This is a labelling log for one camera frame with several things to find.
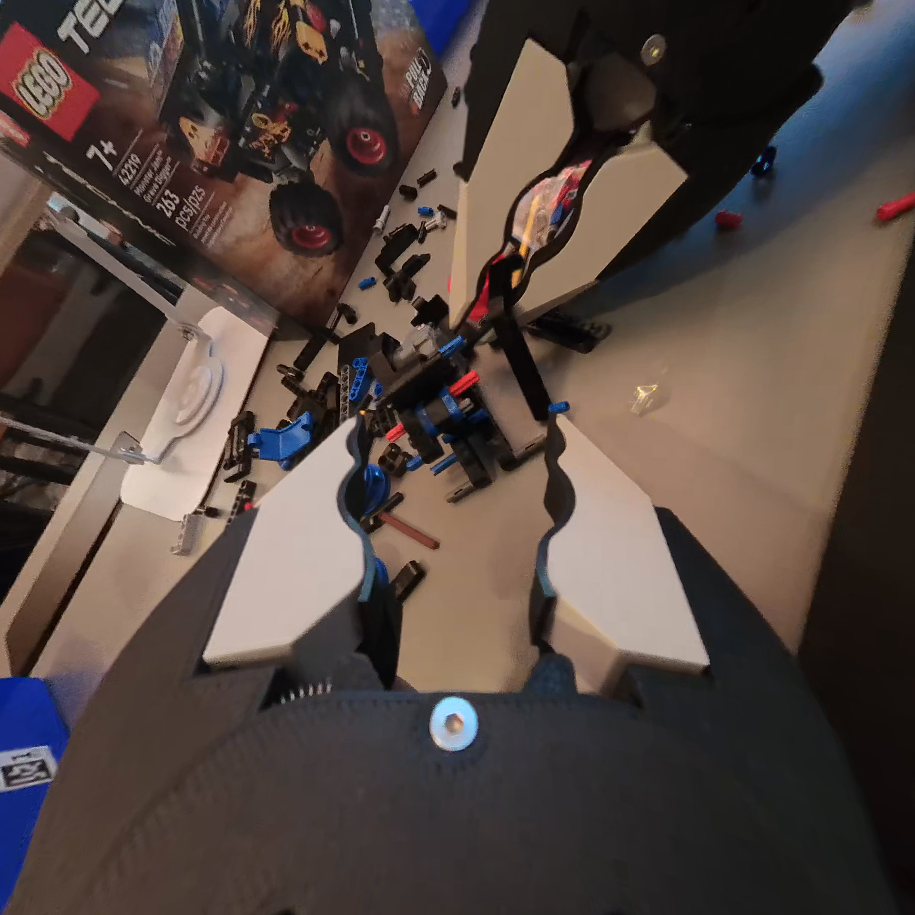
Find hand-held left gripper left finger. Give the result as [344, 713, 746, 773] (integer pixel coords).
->
[202, 417, 401, 691]

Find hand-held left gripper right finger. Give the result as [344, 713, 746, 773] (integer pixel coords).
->
[529, 413, 712, 693]

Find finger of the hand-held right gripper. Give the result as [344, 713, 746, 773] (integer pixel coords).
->
[511, 138, 691, 317]
[449, 38, 594, 330]

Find black grey motor assembly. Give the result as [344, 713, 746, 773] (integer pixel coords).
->
[343, 315, 551, 505]

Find grey desk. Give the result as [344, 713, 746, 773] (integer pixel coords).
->
[0, 29, 915, 723]

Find clear plastic parts bag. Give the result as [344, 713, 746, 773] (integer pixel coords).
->
[511, 161, 594, 273]

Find yellow long axle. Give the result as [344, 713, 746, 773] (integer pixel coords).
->
[511, 207, 539, 287]

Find scattered red blue pins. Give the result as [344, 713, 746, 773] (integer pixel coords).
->
[715, 143, 780, 230]

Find black thin beam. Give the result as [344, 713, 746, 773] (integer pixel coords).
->
[361, 493, 405, 533]

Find blue wheel rim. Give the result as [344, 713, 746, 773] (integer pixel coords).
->
[361, 463, 393, 519]

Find blue hinged fender panel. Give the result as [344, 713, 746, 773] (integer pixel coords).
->
[250, 411, 315, 470]

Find brown axle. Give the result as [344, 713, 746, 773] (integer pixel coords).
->
[379, 511, 440, 550]

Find black angled connector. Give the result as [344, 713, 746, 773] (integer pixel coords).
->
[375, 223, 423, 276]
[382, 254, 432, 301]

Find heap of black beams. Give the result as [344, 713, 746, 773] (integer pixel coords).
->
[279, 361, 344, 430]

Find clear plastic scrap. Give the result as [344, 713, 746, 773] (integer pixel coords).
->
[629, 365, 671, 416]

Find black short beam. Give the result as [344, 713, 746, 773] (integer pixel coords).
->
[293, 325, 340, 373]

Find toy truck box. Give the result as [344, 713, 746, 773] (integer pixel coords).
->
[0, 0, 450, 337]

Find blue storage bin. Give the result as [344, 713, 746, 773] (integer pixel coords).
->
[0, 675, 71, 869]

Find black rectangular frame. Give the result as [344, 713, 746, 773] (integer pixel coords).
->
[223, 411, 257, 481]

